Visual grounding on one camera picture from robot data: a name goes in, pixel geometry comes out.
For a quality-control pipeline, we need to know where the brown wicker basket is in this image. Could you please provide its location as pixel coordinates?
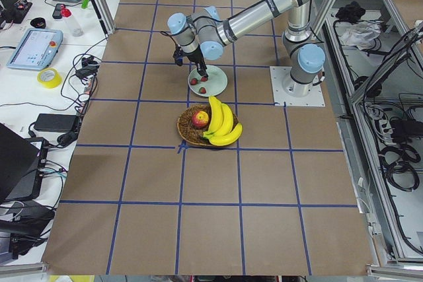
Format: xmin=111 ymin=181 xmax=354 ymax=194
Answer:
xmin=176 ymin=104 xmax=237 ymax=148

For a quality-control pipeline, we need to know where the yellow tape roll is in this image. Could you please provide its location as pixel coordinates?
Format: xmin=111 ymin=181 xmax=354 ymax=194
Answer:
xmin=37 ymin=67 xmax=62 ymax=89

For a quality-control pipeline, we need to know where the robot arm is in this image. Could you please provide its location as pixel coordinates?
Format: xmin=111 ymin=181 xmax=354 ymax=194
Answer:
xmin=167 ymin=0 xmax=312 ymax=77

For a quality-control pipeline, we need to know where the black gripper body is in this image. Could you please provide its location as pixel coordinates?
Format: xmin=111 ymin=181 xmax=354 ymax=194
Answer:
xmin=185 ymin=47 xmax=206 ymax=71

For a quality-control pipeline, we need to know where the black power adapter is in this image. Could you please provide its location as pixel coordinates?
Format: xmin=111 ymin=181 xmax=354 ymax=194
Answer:
xmin=34 ymin=114 xmax=78 ymax=132

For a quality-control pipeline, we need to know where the light green plate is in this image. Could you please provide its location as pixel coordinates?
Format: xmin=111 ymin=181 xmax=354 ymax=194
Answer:
xmin=188 ymin=65 xmax=227 ymax=97

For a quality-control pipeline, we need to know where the yellow banana bunch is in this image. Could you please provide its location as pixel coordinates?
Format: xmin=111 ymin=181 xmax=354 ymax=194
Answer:
xmin=203 ymin=96 xmax=243 ymax=147

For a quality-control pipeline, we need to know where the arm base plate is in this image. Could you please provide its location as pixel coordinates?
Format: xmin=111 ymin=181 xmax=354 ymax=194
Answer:
xmin=270 ymin=66 xmax=325 ymax=107

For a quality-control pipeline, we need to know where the white bottle red cap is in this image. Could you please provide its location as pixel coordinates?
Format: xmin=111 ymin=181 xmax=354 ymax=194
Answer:
xmin=60 ymin=5 xmax=84 ymax=37

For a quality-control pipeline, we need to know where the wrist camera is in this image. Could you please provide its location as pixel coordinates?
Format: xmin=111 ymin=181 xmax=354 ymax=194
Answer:
xmin=173 ymin=48 xmax=184 ymax=67

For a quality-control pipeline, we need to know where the red apple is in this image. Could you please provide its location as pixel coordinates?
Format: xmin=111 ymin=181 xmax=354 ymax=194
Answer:
xmin=191 ymin=110 xmax=210 ymax=129

